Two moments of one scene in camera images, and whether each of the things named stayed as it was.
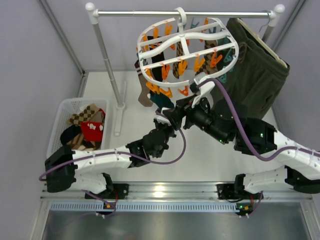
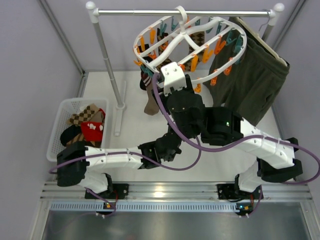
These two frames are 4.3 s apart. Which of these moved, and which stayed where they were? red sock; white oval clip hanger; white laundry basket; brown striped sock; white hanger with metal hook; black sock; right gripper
Moved: right gripper; white oval clip hanger; black sock; brown striped sock
Stayed: white hanger with metal hook; red sock; white laundry basket
